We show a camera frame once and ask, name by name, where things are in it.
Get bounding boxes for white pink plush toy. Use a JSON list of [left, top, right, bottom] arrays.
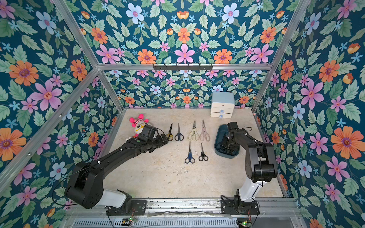
[[129, 114, 149, 138]]

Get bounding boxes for teal plastic storage box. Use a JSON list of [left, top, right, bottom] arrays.
[[214, 124, 240, 159]]

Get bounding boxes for black hook rail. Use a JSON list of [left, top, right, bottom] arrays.
[[152, 64, 213, 71]]

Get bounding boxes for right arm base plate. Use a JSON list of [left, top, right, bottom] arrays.
[[220, 196, 260, 215]]

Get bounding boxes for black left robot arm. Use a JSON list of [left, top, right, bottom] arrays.
[[65, 134, 169, 209]]

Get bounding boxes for cream yellow scissors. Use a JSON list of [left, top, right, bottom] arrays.
[[188, 120, 199, 141]]

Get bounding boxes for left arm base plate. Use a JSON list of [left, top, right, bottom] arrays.
[[106, 199, 147, 216]]

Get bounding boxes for black yellow scissors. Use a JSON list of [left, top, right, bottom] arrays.
[[166, 123, 174, 141]]

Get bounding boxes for blue handled scissors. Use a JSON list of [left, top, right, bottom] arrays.
[[184, 142, 195, 164]]

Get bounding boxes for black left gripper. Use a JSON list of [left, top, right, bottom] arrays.
[[146, 132, 170, 152]]

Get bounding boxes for small black scissors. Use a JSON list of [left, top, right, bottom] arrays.
[[198, 144, 209, 162]]

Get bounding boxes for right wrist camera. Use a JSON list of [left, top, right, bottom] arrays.
[[227, 122, 239, 134]]

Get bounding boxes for dark blue scissors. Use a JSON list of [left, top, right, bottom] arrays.
[[174, 124, 184, 142]]

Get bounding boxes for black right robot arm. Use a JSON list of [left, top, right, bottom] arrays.
[[222, 129, 278, 202]]

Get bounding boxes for pink scissors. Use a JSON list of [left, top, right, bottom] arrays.
[[199, 120, 211, 142]]

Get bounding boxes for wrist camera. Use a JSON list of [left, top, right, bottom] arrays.
[[138, 125, 157, 142], [227, 122, 239, 134]]

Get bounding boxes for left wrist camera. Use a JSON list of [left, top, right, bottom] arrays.
[[138, 125, 157, 142]]

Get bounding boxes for small white drawer cabinet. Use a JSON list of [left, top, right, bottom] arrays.
[[211, 92, 235, 119]]

